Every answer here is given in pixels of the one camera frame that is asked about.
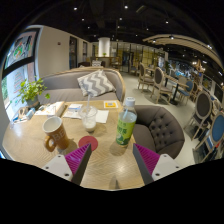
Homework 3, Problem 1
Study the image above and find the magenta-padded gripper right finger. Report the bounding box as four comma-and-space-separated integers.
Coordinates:
132, 143, 184, 186

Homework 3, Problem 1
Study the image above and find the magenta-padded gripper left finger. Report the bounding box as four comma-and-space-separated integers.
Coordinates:
41, 143, 93, 186

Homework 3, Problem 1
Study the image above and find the clear green-label drink bottle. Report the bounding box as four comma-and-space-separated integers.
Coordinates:
115, 96, 139, 147

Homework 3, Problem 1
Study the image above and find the flat round red coaster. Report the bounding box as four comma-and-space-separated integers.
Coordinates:
77, 134, 100, 152

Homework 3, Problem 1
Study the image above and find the brown ceramic mug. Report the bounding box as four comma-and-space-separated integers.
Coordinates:
41, 115, 71, 153

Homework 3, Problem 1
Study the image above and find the grey tufted armchair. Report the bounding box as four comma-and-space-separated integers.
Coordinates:
132, 104, 186, 161

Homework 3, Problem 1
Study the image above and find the clear plastic cup with straw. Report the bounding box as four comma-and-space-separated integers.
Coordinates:
78, 93, 99, 134

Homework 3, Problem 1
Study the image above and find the white printed leaflet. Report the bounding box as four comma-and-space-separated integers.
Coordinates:
62, 110, 83, 120

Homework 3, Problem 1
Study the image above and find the small white blue box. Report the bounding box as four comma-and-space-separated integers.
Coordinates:
67, 103, 84, 112

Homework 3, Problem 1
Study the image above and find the white tissue box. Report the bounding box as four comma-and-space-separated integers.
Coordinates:
46, 100, 67, 118

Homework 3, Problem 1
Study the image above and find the yellow square card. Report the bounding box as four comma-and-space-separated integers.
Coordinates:
103, 99, 120, 110

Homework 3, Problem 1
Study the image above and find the small light blue box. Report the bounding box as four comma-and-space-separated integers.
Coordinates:
25, 107, 36, 121

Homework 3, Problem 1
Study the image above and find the group of dining chairs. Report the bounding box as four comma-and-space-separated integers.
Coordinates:
136, 62, 224, 162

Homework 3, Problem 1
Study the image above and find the grey white chevron cushion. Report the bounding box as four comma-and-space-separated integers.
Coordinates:
76, 68, 117, 98

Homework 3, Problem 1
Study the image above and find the green potted plant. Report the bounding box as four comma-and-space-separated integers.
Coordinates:
16, 76, 51, 110

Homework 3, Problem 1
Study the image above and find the white round column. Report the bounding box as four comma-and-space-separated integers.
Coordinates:
97, 36, 112, 58

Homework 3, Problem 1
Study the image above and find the colourful window poster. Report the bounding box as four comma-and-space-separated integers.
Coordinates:
2, 28, 40, 72

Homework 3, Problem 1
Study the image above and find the group of ceiling lights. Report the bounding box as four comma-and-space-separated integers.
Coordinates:
72, 3, 215, 52

